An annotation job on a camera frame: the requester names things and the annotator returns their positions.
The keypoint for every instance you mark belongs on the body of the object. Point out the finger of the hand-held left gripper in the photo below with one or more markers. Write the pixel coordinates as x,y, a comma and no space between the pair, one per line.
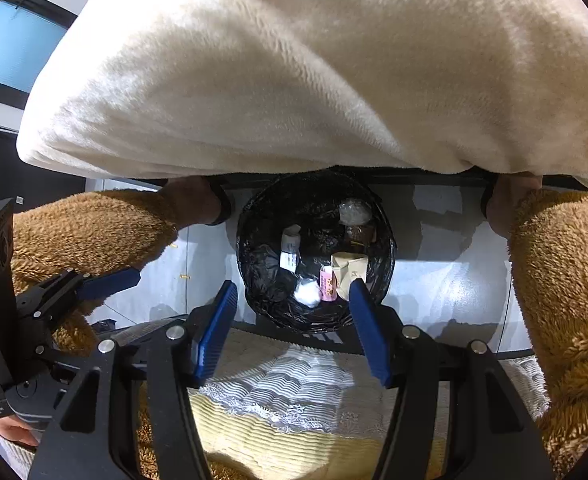
61,357
109,280

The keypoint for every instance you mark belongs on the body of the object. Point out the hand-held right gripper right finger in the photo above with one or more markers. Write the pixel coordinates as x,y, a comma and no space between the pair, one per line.
368,335

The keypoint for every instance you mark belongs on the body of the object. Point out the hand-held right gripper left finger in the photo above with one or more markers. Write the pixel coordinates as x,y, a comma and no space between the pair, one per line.
214,335

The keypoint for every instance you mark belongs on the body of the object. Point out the pink snack box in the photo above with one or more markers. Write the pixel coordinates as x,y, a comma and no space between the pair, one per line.
328,283

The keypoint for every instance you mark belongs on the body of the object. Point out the bin with black liner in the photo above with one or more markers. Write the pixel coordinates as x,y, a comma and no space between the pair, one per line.
264,270

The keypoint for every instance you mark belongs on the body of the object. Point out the dark purple snack packet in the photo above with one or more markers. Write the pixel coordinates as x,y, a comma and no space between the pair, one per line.
358,234

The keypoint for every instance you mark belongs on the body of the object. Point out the clear plastic bag with tissue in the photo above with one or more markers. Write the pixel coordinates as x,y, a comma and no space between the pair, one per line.
354,212

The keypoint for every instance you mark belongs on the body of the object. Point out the person's left hand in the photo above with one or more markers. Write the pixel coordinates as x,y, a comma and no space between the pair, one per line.
16,431

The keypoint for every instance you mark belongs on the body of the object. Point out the left arm brown fleece sleeve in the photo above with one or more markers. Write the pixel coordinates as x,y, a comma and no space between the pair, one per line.
99,230

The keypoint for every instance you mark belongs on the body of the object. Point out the arm brown fleece sleeve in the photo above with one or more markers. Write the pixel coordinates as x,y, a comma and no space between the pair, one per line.
563,285
99,230

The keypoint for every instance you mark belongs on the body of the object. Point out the white quilted mattress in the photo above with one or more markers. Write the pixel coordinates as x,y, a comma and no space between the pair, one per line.
299,400

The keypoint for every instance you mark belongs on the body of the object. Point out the black slipper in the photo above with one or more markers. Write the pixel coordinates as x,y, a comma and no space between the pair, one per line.
222,205
484,200

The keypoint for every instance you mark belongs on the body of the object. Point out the right arm brown fleece sleeve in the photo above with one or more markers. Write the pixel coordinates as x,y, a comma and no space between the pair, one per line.
563,285

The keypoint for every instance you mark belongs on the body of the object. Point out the beige fleece blanket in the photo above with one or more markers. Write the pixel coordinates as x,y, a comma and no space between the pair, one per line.
299,60

